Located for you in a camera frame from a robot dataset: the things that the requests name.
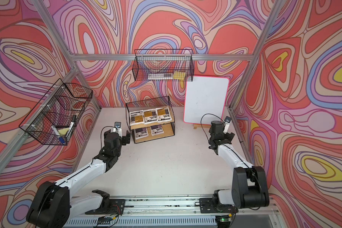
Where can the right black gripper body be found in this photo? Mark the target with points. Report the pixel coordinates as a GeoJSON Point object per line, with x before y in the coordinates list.
{"type": "Point", "coordinates": [228, 136]}

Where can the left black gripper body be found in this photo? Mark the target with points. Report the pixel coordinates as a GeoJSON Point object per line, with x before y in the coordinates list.
{"type": "Point", "coordinates": [117, 155]}

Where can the purple coffee bag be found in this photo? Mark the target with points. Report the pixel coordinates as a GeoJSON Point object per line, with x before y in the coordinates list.
{"type": "Point", "coordinates": [156, 130]}
{"type": "Point", "coordinates": [141, 133]}

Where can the two-tier wooden wire shelf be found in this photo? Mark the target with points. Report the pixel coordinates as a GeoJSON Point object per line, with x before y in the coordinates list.
{"type": "Point", "coordinates": [146, 104]}

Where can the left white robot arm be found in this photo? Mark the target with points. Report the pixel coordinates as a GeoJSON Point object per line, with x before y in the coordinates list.
{"type": "Point", "coordinates": [55, 202]}

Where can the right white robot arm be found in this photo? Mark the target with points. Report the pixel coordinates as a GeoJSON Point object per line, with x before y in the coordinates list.
{"type": "Point", "coordinates": [249, 189]}

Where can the small wooden easel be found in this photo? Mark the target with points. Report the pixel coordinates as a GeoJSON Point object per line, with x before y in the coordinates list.
{"type": "Point", "coordinates": [204, 126]}

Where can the pink-framed whiteboard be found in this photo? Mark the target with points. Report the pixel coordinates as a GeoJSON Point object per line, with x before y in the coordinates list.
{"type": "Point", "coordinates": [205, 99]}

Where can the black marker in left basket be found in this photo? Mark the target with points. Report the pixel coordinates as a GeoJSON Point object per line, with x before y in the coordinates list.
{"type": "Point", "coordinates": [72, 123]}

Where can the yellow sponge in left basket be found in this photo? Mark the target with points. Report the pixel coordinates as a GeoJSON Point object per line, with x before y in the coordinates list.
{"type": "Point", "coordinates": [63, 132]}

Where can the yellow sponge in basket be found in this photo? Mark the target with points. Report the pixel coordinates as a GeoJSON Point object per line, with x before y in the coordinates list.
{"type": "Point", "coordinates": [63, 132]}
{"type": "Point", "coordinates": [177, 75]}

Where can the blue-capped marker in basket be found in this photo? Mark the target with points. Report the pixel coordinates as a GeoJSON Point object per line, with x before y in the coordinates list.
{"type": "Point", "coordinates": [56, 132]}

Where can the yellow sponge in back basket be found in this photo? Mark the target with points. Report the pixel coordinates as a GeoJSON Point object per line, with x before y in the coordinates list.
{"type": "Point", "coordinates": [177, 75]}

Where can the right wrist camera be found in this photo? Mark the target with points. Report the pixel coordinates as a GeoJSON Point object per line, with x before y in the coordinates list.
{"type": "Point", "coordinates": [227, 122]}

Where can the left wall wire basket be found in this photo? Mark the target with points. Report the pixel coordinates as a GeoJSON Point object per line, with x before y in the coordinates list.
{"type": "Point", "coordinates": [56, 107]}

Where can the wall wire basket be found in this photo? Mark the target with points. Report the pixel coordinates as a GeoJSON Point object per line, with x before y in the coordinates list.
{"type": "Point", "coordinates": [56, 107]}
{"type": "Point", "coordinates": [149, 61]}

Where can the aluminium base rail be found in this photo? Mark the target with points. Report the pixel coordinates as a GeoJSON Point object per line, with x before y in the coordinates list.
{"type": "Point", "coordinates": [187, 211]}

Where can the back wall wire basket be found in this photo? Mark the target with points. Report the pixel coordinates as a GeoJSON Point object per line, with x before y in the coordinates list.
{"type": "Point", "coordinates": [149, 61]}

